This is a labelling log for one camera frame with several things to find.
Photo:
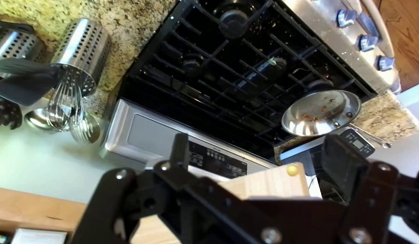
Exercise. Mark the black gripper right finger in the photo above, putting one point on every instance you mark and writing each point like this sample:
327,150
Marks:
342,162

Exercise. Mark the black spatula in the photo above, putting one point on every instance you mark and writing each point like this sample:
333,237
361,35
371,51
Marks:
26,81

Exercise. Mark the stainless gas stove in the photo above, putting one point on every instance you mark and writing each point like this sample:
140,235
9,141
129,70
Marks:
225,70

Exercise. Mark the black digital kitchen scale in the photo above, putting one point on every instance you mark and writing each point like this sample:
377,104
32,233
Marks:
358,142

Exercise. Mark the steel utensil holder near stove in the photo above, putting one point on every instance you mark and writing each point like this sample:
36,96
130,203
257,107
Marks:
83,50

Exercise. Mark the wooden cupboard door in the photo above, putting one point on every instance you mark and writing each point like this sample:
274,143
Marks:
274,183

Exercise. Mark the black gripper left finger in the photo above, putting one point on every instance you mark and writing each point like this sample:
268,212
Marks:
179,153

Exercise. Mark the steel utensil holder far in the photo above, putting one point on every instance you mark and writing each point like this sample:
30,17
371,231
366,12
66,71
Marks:
15,43

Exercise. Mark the stainless steel frying pan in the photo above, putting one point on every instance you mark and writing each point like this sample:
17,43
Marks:
323,112

